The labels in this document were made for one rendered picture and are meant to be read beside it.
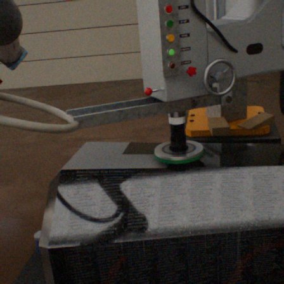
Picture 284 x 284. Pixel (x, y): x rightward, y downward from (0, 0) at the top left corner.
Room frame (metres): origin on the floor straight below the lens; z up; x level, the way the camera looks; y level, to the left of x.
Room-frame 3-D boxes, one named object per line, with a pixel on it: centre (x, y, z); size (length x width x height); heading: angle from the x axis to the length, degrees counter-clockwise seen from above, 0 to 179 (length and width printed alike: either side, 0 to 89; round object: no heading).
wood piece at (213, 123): (2.36, -0.47, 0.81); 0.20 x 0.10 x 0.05; 177
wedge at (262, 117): (2.39, -0.70, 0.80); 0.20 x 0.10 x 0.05; 118
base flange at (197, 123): (2.59, -0.56, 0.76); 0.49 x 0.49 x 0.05; 79
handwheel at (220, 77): (1.68, -0.32, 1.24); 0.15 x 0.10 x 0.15; 111
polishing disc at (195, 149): (1.75, -0.17, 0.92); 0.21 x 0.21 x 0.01
